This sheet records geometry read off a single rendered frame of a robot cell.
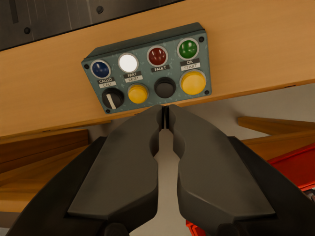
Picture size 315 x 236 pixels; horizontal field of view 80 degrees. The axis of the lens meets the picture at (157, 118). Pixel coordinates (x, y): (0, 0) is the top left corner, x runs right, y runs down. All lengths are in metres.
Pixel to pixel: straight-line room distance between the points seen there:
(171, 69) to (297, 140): 0.27
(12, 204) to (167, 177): 0.91
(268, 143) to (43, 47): 0.41
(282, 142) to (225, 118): 0.80
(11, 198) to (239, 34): 0.50
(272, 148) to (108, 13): 0.35
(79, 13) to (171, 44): 0.17
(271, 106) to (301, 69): 0.96
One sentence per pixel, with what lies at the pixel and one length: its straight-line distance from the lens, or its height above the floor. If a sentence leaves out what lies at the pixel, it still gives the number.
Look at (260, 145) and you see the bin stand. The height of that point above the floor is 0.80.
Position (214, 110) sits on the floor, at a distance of 1.17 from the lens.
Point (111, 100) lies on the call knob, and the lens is 0.25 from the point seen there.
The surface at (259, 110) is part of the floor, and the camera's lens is 1.23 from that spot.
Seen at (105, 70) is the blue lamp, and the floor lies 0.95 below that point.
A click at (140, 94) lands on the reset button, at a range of 0.24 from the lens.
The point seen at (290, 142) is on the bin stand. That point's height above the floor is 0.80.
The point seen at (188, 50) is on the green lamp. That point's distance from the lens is 0.22.
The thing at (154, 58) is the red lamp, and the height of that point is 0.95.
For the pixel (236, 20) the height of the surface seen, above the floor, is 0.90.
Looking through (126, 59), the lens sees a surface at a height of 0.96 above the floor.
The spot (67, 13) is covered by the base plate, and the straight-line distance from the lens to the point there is 0.36.
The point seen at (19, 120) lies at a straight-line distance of 0.38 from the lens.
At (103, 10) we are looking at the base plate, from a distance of 0.33.
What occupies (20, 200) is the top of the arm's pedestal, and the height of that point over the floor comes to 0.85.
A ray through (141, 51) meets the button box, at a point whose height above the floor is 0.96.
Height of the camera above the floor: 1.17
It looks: 80 degrees down
